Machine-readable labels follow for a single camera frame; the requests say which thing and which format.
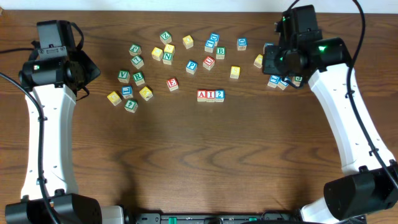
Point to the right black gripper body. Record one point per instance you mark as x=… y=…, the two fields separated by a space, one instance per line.
x=278 y=62

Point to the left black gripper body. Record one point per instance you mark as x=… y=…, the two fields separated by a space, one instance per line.
x=86 y=69

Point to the blue 2 block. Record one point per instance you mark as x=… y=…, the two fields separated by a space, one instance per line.
x=219 y=95

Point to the red I block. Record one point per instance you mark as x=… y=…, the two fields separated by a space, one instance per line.
x=210 y=96

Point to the red A block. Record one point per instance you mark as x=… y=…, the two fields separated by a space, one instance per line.
x=201 y=96

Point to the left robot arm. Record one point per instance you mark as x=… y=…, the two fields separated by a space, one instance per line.
x=50 y=192

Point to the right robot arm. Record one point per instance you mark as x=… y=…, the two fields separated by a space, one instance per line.
x=369 y=182

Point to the yellow block right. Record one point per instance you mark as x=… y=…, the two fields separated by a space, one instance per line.
x=258 y=61

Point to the blue X block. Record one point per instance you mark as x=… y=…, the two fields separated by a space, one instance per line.
x=266 y=45

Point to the green J block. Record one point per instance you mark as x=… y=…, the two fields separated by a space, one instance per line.
x=297 y=81

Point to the blue D block right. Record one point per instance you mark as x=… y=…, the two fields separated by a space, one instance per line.
x=242 y=44

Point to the blue d block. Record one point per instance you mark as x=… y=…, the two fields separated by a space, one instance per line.
x=242 y=44
x=215 y=38

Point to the yellow S block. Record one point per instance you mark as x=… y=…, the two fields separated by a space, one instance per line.
x=235 y=72

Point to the green V block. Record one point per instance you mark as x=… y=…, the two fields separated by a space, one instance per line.
x=124 y=76

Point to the yellow block far left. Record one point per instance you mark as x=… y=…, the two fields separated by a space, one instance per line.
x=114 y=98

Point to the blue L block lower left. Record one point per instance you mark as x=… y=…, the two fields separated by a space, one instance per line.
x=127 y=92

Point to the green B block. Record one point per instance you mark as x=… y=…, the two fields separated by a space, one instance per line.
x=220 y=53

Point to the green 7 block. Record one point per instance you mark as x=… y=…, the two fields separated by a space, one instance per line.
x=137 y=62

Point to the green R block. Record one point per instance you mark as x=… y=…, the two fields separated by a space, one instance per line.
x=138 y=78

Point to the green 4 block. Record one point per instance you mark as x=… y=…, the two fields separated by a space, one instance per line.
x=131 y=106

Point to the blue D block upper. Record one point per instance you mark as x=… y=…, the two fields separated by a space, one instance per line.
x=215 y=38

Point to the yellow block lower middle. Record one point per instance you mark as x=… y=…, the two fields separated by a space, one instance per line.
x=146 y=93

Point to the yellow block left of N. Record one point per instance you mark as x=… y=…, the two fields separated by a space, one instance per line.
x=157 y=54

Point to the blue P block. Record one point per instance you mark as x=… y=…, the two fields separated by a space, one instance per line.
x=191 y=67

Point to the green N block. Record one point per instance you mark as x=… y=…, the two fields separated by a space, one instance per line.
x=167 y=58

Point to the yellow block top centre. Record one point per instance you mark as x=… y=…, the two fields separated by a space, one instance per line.
x=188 y=42

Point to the yellow block above N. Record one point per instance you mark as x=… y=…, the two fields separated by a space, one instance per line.
x=169 y=48

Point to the green Z block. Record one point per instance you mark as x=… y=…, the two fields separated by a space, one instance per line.
x=165 y=37

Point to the red E block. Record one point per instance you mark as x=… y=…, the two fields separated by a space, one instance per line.
x=172 y=84

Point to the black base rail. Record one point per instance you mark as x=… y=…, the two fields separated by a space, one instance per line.
x=269 y=216

